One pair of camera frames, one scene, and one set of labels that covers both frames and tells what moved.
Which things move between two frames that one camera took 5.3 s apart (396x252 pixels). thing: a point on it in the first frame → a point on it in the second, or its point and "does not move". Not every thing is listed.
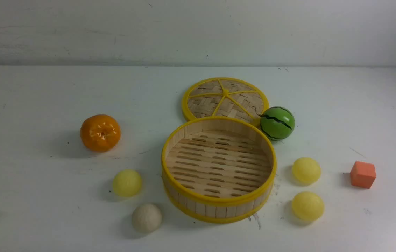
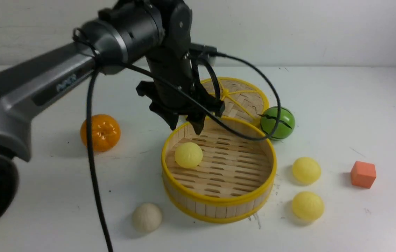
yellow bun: [127, 183] → [188, 155]
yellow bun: [306, 170] does not move
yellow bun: [308, 206] does not move
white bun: [146, 217] does not move
